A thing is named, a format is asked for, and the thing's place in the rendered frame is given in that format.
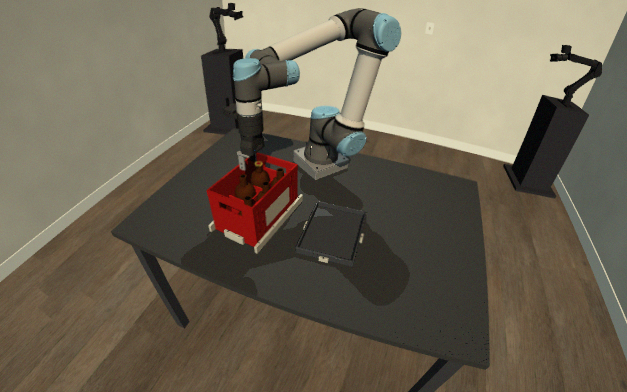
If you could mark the red bottle crate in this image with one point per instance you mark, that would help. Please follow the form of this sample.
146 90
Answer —
258 219

